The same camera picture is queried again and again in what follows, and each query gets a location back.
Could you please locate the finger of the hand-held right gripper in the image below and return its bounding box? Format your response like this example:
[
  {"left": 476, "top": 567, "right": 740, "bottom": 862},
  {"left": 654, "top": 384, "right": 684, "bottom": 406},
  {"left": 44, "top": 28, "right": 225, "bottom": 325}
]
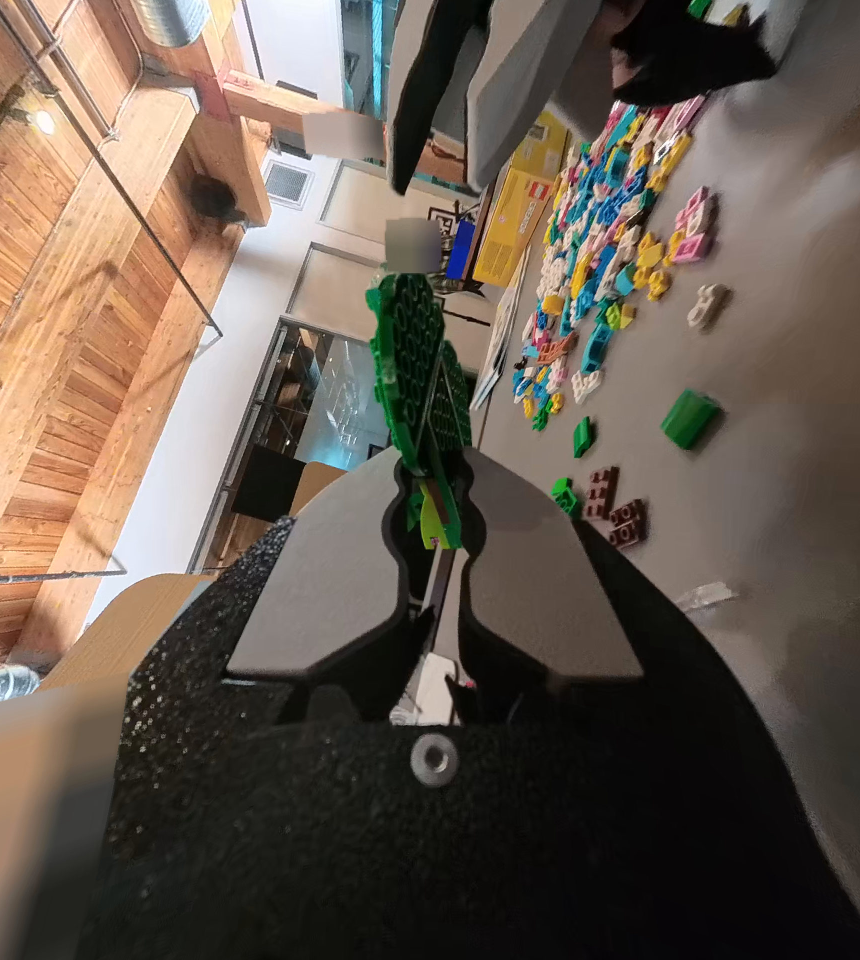
[
  {"left": 386, "top": 0, "right": 493, "bottom": 196},
  {"left": 466, "top": 0, "right": 605, "bottom": 190}
]

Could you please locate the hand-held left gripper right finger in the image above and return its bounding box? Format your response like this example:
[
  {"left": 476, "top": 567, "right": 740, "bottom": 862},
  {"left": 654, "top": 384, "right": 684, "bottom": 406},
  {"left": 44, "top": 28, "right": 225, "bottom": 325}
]
[{"left": 458, "top": 450, "right": 646, "bottom": 723}]

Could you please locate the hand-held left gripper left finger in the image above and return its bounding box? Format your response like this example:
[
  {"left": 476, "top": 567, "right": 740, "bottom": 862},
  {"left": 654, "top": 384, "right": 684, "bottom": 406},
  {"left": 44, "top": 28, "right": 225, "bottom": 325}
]
[{"left": 227, "top": 453, "right": 433, "bottom": 723}]

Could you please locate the green lego build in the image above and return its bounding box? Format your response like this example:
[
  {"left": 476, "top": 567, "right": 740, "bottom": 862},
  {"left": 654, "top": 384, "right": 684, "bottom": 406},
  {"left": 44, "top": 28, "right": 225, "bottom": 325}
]
[{"left": 366, "top": 270, "right": 476, "bottom": 556}]

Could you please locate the brown lego plate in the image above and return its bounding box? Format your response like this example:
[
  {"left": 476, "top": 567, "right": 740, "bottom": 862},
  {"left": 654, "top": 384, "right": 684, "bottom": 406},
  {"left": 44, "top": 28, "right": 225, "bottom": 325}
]
[
  {"left": 607, "top": 498, "right": 649, "bottom": 550},
  {"left": 584, "top": 465, "right": 622, "bottom": 523}
]

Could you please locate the yellow lego box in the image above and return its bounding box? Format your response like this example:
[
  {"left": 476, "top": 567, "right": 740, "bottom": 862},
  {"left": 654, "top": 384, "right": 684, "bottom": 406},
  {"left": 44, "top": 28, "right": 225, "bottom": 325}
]
[{"left": 471, "top": 111, "right": 571, "bottom": 288}]

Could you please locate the clear curved lego piece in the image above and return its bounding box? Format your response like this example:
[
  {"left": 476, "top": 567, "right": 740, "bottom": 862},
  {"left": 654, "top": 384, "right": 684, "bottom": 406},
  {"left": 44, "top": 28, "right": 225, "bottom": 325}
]
[{"left": 672, "top": 581, "right": 740, "bottom": 614}]

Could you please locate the pastel colourful lego piece pile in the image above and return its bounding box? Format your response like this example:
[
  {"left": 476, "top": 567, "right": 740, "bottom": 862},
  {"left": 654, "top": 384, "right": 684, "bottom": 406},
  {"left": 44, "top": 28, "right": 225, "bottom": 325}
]
[{"left": 512, "top": 97, "right": 724, "bottom": 436}]

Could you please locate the white lego clip piece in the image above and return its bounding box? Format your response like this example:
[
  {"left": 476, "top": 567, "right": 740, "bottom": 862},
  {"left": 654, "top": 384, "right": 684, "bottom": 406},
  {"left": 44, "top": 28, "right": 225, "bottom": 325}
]
[{"left": 686, "top": 282, "right": 732, "bottom": 332}]

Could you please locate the blue storage bin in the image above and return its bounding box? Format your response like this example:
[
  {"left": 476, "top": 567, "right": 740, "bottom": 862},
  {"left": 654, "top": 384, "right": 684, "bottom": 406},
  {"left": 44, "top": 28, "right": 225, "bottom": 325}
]
[{"left": 443, "top": 217, "right": 481, "bottom": 283}]

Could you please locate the black round disc fixture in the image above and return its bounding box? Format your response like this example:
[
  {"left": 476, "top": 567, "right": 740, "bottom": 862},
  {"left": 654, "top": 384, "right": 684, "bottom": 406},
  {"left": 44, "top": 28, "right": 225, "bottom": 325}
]
[{"left": 188, "top": 174, "right": 242, "bottom": 224}]

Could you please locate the grey metal pipe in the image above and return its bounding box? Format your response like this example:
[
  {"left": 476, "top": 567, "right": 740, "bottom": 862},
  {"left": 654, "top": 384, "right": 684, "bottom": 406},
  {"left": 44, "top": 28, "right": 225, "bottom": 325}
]
[{"left": 0, "top": 568, "right": 128, "bottom": 592}]

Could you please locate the wall air vent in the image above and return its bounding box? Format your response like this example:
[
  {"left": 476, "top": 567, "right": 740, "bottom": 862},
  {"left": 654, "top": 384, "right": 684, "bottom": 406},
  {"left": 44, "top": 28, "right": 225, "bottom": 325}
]
[{"left": 259, "top": 156, "right": 316, "bottom": 209}]

